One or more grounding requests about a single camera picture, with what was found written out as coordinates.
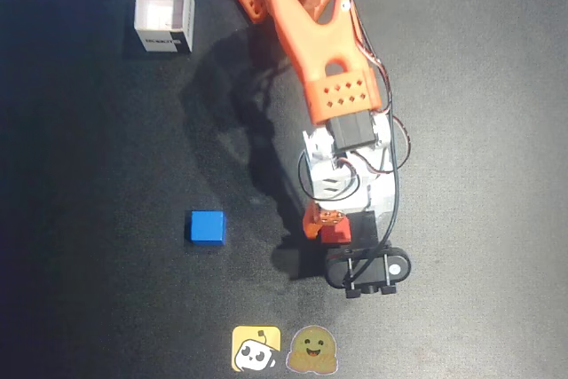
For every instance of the yellow robot sticker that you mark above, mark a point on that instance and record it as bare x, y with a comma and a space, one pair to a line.
255, 348

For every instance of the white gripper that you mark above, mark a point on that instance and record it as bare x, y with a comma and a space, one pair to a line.
322, 221

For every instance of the red cube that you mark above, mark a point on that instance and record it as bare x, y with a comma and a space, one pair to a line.
337, 234

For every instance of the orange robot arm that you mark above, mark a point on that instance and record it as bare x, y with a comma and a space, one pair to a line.
310, 41

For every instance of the white open cardboard box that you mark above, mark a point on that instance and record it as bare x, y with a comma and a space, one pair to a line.
163, 10

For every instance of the blue cube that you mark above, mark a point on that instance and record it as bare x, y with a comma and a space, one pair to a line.
207, 227

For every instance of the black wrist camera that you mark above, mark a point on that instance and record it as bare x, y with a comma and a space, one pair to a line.
368, 272

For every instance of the hugging face emoji sticker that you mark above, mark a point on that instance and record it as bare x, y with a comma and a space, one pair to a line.
312, 349

